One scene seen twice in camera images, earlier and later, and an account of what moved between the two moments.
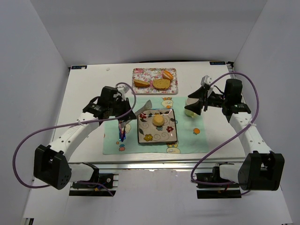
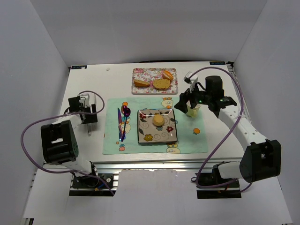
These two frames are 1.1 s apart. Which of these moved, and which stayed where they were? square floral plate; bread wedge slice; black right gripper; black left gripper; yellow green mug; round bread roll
Moved: black left gripper; black right gripper
Stayed: bread wedge slice; round bread roll; yellow green mug; square floral plate
